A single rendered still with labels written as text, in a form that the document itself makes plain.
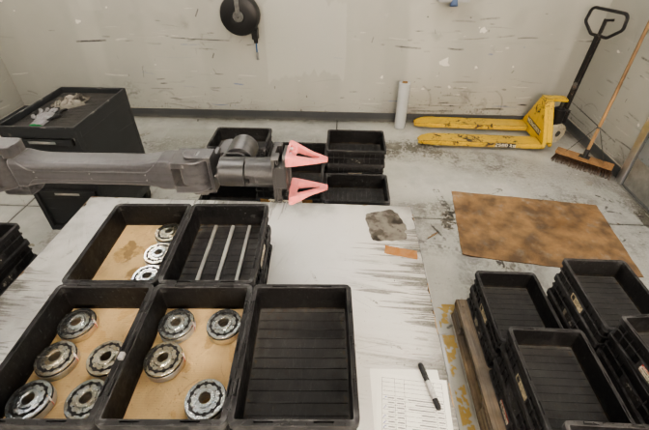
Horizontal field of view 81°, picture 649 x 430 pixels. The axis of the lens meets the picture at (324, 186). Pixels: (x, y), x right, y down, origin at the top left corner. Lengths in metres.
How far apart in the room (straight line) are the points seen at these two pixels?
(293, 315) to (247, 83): 3.29
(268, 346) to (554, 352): 1.23
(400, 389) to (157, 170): 0.93
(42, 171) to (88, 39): 3.92
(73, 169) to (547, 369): 1.75
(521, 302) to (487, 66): 2.68
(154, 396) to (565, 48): 4.29
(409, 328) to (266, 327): 0.50
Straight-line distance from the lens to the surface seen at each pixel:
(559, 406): 1.84
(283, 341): 1.22
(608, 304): 2.27
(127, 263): 1.57
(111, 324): 1.40
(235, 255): 1.47
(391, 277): 1.55
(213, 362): 1.22
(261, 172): 0.71
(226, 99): 4.38
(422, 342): 1.40
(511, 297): 2.23
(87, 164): 0.84
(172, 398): 1.20
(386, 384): 1.31
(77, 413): 1.24
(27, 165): 0.90
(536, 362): 1.90
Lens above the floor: 1.85
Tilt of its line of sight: 36 degrees down
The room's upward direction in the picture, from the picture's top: straight up
